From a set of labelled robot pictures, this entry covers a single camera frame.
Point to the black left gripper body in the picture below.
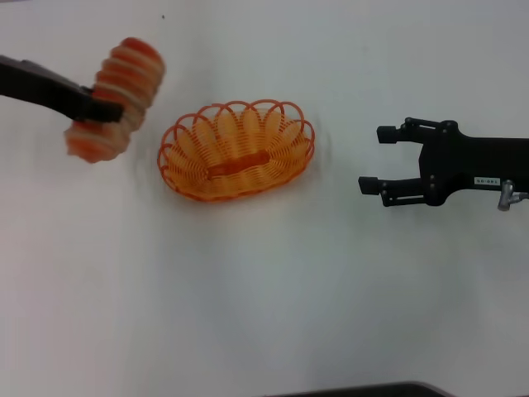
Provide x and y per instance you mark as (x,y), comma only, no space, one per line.
(37,84)

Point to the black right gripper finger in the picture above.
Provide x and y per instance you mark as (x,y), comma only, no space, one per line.
(388,135)
(403,191)

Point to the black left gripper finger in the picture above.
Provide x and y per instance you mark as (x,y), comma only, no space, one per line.
(105,112)

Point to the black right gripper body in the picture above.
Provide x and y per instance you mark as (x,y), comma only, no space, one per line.
(463,163)

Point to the orange striped bread loaf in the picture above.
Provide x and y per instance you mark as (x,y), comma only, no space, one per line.
(132,70)

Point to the orange woven plastic basket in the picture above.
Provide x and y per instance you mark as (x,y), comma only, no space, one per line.
(235,161)

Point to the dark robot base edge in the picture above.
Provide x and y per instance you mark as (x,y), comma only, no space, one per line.
(363,390)

